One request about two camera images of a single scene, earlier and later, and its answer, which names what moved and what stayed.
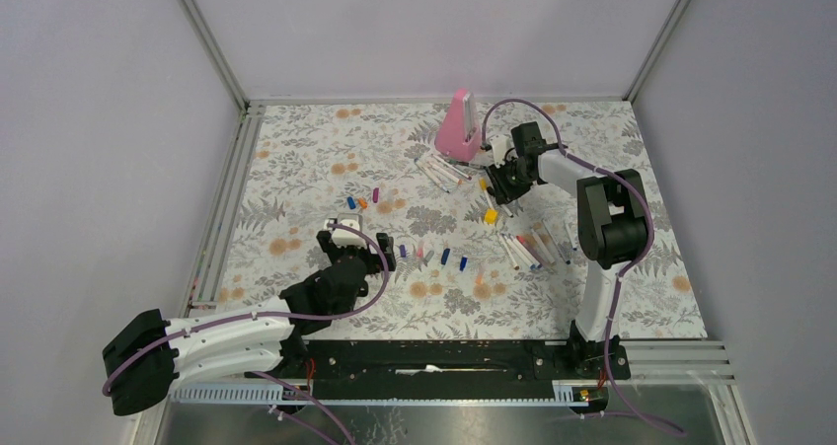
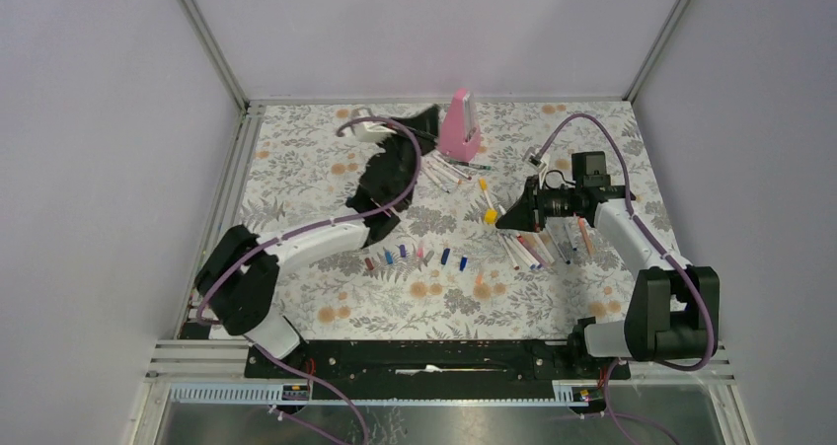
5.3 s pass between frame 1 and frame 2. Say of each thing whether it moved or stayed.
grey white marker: stayed
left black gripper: moved
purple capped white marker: stayed
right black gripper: moved
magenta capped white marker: stayed
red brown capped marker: stayed
